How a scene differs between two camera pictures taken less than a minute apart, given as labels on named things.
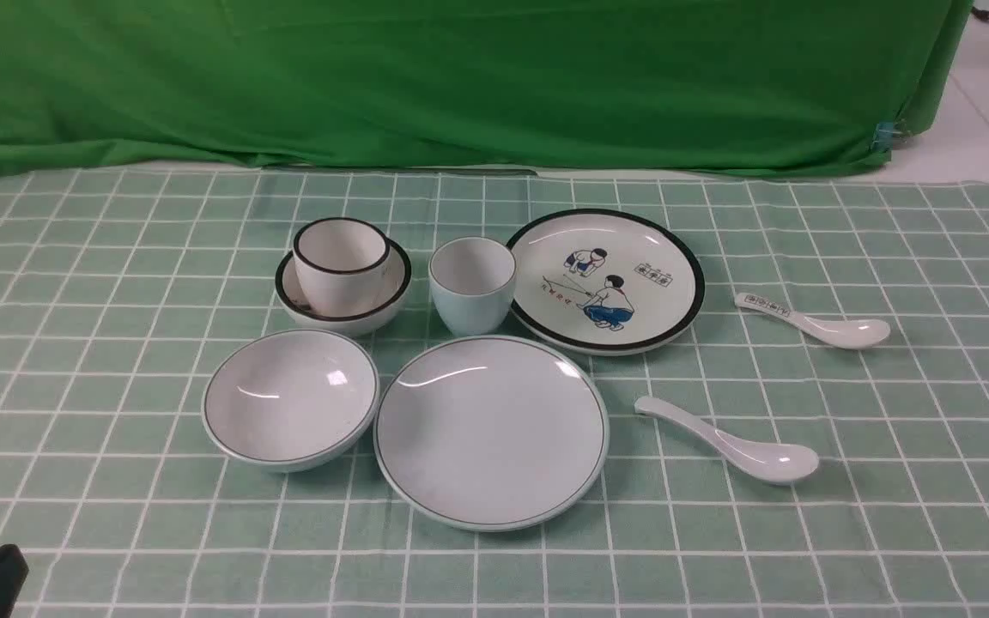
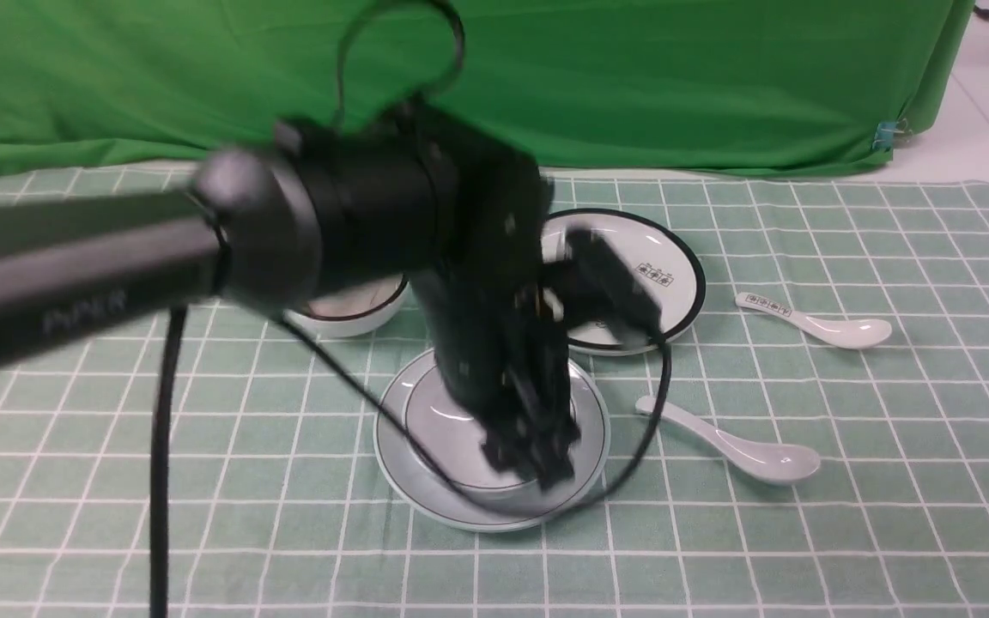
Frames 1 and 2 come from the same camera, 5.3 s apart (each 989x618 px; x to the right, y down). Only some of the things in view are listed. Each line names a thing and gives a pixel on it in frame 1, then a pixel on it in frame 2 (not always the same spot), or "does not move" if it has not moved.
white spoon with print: [846, 333] does not move
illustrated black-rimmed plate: [606, 281] does not move
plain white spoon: [762, 462] does not move
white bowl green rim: [289, 401] -> [437, 425]
